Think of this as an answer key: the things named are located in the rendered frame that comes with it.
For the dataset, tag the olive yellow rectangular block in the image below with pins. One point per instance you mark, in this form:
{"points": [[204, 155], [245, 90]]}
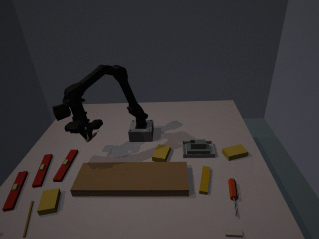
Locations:
{"points": [[235, 152], [49, 202], [161, 153]]}

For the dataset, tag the red-handled awl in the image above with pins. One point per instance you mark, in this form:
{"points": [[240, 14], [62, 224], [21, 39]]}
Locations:
{"points": [[233, 192]]}

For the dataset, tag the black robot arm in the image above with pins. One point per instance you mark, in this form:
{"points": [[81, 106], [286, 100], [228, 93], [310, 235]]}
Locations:
{"points": [[74, 93]]}

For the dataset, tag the yellow flat bar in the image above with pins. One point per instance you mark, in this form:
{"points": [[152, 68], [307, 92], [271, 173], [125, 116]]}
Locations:
{"points": [[204, 180]]}

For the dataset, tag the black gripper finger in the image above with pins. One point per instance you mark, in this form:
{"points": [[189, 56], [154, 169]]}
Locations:
{"points": [[89, 133], [83, 133]]}

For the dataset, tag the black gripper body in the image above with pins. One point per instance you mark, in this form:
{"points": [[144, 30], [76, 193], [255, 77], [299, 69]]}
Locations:
{"points": [[95, 124]]}

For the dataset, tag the brown rectangular panel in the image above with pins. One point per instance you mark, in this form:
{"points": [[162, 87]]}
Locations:
{"points": [[136, 179]]}

